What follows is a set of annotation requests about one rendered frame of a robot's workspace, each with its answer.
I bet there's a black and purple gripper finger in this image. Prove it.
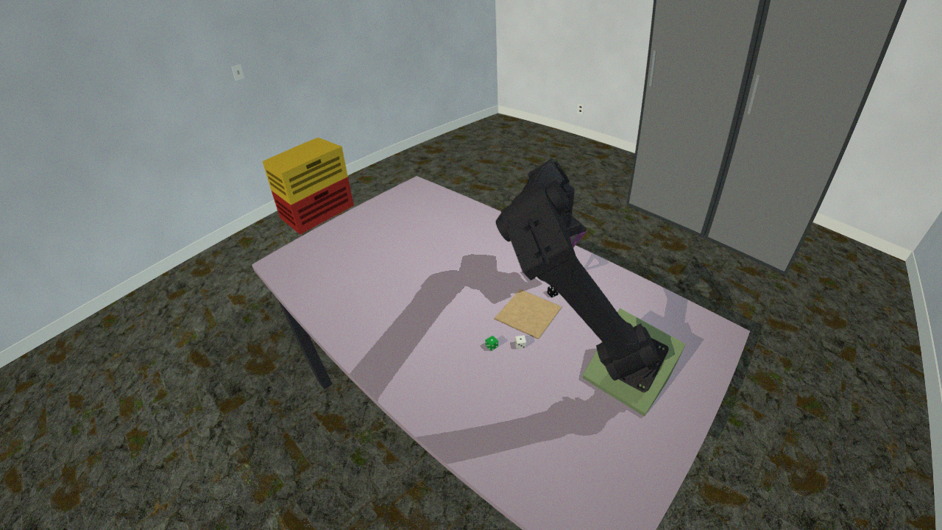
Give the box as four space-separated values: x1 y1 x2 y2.
570 231 586 247

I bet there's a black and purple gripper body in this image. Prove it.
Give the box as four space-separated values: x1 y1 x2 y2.
562 208 587 237

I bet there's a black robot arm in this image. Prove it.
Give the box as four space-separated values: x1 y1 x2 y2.
496 158 669 392

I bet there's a tan square mat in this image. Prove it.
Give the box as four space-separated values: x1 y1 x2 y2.
495 289 562 339

